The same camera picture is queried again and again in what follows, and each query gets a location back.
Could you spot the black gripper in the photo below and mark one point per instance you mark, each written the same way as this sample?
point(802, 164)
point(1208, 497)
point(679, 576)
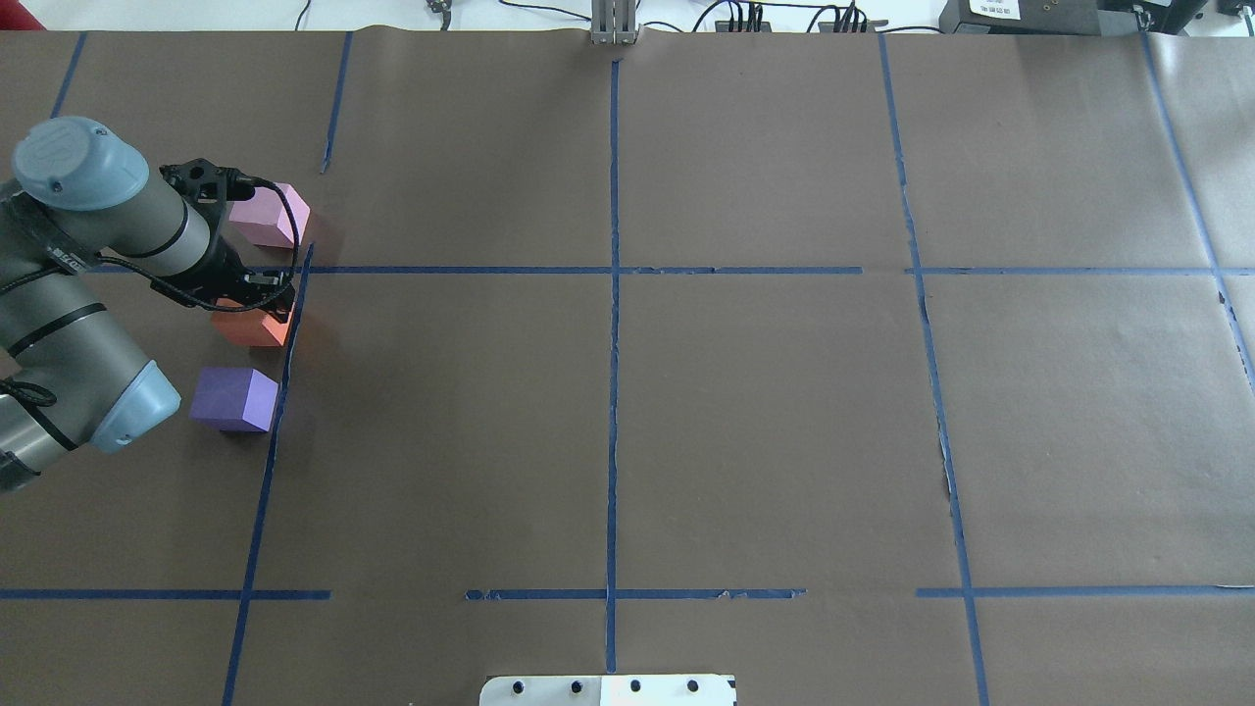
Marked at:
point(227, 263)

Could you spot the pink foam block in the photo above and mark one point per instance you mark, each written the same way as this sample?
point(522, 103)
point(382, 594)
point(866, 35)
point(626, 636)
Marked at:
point(263, 220)

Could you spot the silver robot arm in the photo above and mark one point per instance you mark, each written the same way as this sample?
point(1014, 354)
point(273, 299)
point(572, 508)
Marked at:
point(81, 197)

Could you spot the black box with label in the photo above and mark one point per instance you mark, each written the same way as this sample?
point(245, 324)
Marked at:
point(1072, 18)

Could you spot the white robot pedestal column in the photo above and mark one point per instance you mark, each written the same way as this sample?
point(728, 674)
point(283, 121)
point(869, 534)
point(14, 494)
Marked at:
point(649, 689)

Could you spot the orange foam block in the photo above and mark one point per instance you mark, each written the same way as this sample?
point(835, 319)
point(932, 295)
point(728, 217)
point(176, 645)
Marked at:
point(252, 329)

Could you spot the aluminium frame post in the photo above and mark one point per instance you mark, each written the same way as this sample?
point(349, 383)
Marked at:
point(614, 22)

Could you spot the purple foam block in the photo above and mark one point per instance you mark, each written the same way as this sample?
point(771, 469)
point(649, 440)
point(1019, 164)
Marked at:
point(234, 400)

